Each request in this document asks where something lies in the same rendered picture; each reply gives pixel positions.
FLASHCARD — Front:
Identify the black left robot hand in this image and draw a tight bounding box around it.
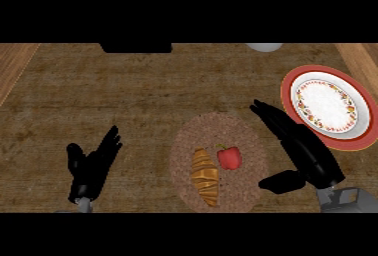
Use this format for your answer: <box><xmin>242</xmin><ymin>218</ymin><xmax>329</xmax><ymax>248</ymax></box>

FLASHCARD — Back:
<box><xmin>65</xmin><ymin>125</ymin><xmax>124</xmax><ymax>205</ymax></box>

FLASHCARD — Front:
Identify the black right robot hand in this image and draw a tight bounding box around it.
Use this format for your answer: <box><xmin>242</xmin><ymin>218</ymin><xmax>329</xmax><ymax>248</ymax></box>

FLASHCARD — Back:
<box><xmin>248</xmin><ymin>98</ymin><xmax>347</xmax><ymax>195</ymax></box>

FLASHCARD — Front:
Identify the red rimmed floral plate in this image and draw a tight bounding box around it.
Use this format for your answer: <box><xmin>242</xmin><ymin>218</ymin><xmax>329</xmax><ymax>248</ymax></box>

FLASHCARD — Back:
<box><xmin>279</xmin><ymin>64</ymin><xmax>378</xmax><ymax>152</ymax></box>

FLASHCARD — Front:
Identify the red bell pepper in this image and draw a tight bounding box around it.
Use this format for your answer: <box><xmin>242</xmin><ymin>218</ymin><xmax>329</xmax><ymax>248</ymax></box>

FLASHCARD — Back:
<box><xmin>215</xmin><ymin>143</ymin><xmax>244</xmax><ymax>171</ymax></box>

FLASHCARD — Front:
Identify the golden brown croissant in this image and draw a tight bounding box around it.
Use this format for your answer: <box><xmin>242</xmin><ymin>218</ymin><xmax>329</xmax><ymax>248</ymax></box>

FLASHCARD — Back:
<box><xmin>189</xmin><ymin>147</ymin><xmax>221</xmax><ymax>208</ymax></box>

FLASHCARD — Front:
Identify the pale grey round object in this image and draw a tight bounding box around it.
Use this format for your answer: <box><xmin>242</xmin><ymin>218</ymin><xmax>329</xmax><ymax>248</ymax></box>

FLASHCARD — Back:
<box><xmin>245</xmin><ymin>42</ymin><xmax>285</xmax><ymax>53</ymax></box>

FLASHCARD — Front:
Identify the black rectangular appliance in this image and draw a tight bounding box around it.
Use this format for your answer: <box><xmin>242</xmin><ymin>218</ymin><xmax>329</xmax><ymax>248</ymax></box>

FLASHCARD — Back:
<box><xmin>99</xmin><ymin>42</ymin><xmax>174</xmax><ymax>54</ymax></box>

